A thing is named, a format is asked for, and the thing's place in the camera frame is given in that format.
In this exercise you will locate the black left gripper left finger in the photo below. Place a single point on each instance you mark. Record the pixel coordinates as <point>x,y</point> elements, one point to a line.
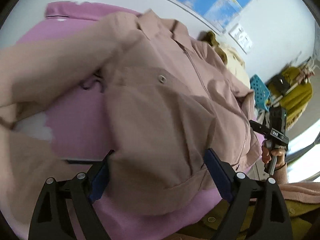
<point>52,214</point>

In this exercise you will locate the dusty pink jacket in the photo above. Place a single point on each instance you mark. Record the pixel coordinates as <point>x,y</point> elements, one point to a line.
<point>167,99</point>

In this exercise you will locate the right forearm pink sleeve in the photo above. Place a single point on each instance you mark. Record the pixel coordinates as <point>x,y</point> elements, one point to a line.
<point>304,192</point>

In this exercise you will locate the mustard yellow hanging clothes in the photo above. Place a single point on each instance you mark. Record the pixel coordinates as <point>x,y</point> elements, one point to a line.
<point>298,95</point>

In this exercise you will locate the person right hand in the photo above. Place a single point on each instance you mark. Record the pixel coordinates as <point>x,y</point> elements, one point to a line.
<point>268,154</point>

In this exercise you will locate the blue perforated plastic basket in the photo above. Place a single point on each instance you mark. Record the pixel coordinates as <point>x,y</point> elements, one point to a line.
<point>261,93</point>

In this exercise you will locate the cream yellow garment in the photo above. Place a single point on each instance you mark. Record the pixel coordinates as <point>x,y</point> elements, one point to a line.
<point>233,62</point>

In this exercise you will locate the pink floral bed sheet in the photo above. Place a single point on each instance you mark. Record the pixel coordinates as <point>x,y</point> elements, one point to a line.
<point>78,128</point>

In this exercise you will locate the olive green garment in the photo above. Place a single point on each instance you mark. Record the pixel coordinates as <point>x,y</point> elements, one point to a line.
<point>210,38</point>

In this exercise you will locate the white wall socket panel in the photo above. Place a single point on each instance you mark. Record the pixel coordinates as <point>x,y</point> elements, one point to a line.
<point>241,37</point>

